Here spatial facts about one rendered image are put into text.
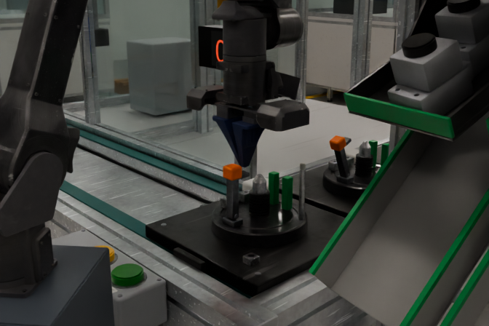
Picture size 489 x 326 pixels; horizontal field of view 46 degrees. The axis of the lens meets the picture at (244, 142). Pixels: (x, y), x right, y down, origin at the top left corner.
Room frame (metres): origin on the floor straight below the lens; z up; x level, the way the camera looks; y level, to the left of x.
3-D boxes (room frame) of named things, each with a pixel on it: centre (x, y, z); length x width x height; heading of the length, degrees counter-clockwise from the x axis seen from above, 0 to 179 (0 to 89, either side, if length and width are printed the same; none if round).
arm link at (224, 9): (0.76, 0.00, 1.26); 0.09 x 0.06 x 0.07; 143
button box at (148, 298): (0.69, 0.19, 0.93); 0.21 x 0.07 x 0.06; 43
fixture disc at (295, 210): (0.78, -0.02, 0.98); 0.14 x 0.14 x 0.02
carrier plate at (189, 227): (0.78, -0.02, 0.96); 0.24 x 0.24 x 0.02; 43
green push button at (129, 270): (0.64, 0.15, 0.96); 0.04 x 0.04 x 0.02
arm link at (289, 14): (0.79, -0.02, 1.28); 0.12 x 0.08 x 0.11; 143
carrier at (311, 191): (0.95, -0.21, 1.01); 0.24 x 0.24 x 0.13; 43
